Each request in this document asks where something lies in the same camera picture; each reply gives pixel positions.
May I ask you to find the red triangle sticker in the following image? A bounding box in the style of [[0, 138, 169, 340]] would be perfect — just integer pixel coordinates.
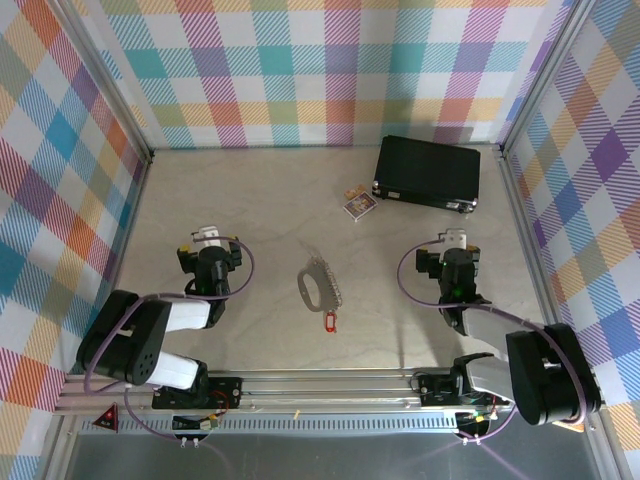
[[96, 404, 120, 431]]

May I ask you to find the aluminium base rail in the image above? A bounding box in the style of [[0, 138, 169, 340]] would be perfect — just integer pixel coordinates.
[[54, 369, 516, 437]]

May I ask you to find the black hard case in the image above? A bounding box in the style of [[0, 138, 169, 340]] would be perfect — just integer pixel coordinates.
[[372, 134, 482, 217]]

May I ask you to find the grey metal carabiner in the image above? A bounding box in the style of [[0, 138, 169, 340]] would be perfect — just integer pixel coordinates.
[[296, 261, 327, 313]]

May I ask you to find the aluminium side rail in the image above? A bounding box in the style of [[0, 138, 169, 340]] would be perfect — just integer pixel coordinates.
[[92, 152, 154, 311], [497, 149, 575, 334]]

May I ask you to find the purple playing card box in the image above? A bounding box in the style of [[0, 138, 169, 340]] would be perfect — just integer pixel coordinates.
[[342, 193, 380, 222]]

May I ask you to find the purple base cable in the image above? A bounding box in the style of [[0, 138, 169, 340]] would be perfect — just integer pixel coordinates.
[[458, 404, 517, 447], [122, 387, 202, 448]]

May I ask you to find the aluminium frame post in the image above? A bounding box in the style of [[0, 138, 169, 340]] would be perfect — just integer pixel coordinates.
[[49, 0, 155, 164], [499, 0, 590, 157]]

